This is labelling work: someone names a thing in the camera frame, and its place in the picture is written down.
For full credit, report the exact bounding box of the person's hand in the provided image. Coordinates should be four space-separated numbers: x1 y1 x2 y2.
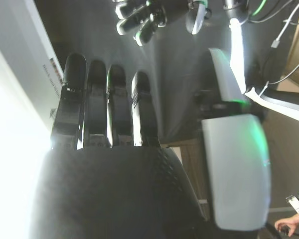
274 215 299 237

